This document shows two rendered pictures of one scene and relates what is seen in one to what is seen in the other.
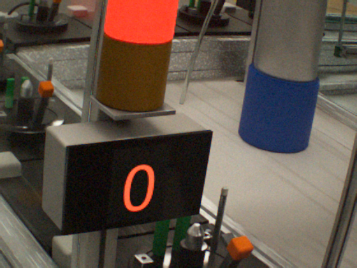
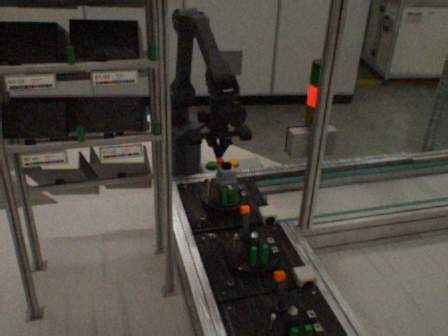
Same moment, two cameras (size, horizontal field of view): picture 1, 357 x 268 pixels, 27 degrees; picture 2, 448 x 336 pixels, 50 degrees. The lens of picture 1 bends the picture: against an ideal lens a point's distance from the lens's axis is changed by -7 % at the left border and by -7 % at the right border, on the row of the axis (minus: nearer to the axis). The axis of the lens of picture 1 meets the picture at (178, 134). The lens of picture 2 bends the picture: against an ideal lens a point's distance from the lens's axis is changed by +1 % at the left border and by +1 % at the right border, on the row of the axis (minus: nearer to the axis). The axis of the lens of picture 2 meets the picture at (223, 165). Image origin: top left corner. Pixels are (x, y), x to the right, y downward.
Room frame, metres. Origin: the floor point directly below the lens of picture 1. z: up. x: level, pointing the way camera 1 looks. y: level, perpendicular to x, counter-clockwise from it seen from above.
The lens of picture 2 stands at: (1.66, 0.20, 1.76)
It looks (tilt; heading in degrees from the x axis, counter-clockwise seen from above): 30 degrees down; 200
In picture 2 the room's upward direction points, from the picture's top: 2 degrees clockwise
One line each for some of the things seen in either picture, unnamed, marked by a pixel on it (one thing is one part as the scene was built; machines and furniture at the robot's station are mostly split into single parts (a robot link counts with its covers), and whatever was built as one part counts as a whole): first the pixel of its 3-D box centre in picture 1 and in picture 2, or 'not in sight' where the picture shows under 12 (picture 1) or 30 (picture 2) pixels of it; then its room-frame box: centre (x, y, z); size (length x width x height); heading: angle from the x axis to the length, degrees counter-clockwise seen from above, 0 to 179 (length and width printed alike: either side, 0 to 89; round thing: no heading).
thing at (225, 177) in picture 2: not in sight; (227, 176); (0.57, -0.18, 1.06); 0.08 x 0.04 x 0.07; 36
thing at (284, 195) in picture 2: not in sight; (319, 209); (0.40, 0.07, 0.91); 0.84 x 0.28 x 0.10; 126
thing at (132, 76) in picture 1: (133, 67); (315, 113); (0.55, 0.04, 1.28); 0.05 x 0.05 x 0.05
